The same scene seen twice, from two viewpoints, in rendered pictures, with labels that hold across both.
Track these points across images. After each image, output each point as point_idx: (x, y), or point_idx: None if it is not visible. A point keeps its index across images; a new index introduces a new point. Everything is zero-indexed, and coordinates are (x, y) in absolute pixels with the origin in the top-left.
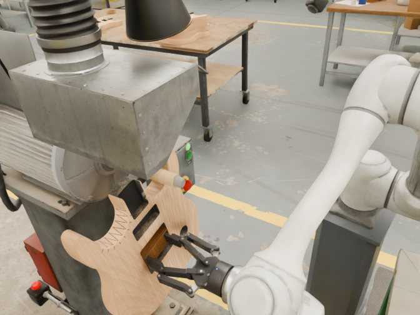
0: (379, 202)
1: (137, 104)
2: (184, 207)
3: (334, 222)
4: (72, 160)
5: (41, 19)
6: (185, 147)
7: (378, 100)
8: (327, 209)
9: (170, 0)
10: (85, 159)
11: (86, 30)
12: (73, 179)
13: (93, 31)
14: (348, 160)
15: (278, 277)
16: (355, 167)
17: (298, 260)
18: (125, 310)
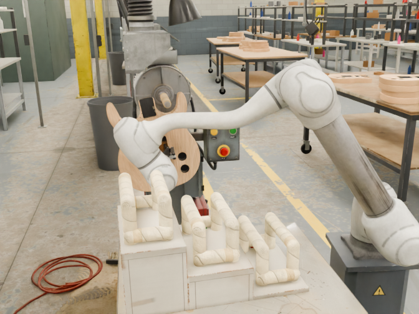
0: (361, 227)
1: (125, 37)
2: (186, 139)
3: (333, 243)
4: (141, 85)
5: (128, 8)
6: None
7: (274, 81)
8: (193, 120)
9: (181, 8)
10: (148, 88)
11: (141, 14)
12: (138, 96)
13: (144, 15)
14: (238, 111)
15: (137, 124)
16: (241, 117)
17: (154, 126)
18: (123, 169)
